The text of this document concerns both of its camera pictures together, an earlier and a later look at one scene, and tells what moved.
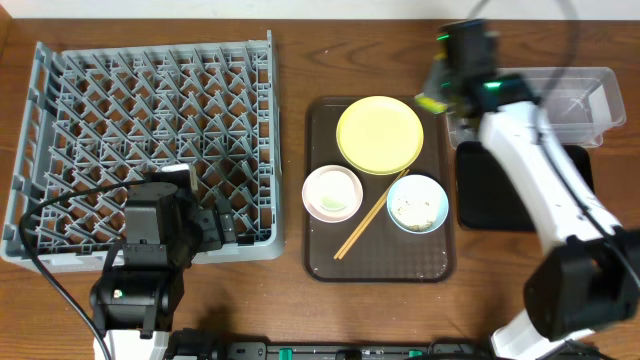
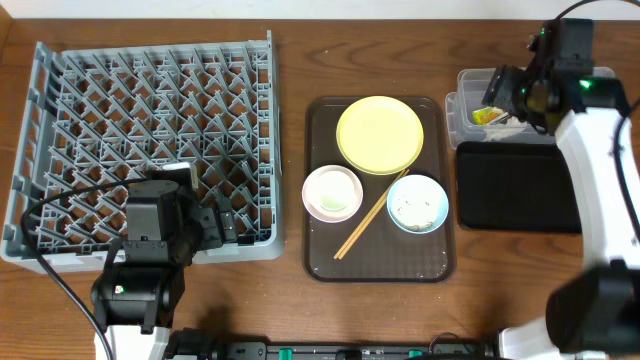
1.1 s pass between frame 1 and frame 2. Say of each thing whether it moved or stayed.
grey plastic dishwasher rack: stayed
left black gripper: stayed
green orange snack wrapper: moved
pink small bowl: stayed
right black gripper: moved
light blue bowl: stayed
